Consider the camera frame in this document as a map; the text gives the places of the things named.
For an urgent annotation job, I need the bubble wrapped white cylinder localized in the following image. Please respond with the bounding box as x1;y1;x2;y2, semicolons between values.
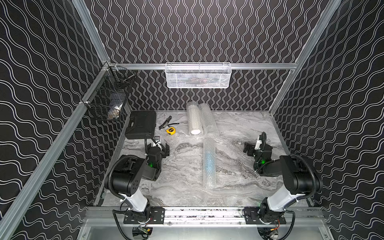
187;101;203;136

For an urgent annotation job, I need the clear bubble wrap roll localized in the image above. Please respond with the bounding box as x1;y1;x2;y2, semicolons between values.
199;103;219;137

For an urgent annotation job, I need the black plastic tool case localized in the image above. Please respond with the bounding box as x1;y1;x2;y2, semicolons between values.
125;110;157;140

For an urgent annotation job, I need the black wire basket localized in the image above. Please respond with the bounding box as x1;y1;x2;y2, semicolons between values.
85;66;137;122

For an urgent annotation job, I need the yellow tape measure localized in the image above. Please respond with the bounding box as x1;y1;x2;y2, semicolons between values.
166;127;176;135

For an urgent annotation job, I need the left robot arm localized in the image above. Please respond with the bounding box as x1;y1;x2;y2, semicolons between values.
105;144;170;222

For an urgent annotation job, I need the white roll in black basket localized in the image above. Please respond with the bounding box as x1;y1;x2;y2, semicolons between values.
107;93;126;121

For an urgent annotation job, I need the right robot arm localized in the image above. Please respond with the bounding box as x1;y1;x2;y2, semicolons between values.
243;140;323;222

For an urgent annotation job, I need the clear bubble wrap sheet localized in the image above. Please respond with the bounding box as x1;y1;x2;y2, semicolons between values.
203;138;216;189

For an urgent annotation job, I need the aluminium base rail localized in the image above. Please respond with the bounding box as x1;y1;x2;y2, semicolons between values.
83;207;325;227

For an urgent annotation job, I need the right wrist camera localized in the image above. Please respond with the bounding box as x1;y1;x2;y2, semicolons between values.
254;139;263;150

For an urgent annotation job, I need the white wire mesh basket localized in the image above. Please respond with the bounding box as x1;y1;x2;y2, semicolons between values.
165;63;232;89

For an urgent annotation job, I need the black utility knife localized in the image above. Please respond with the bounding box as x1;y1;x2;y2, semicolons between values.
159;116;179;130

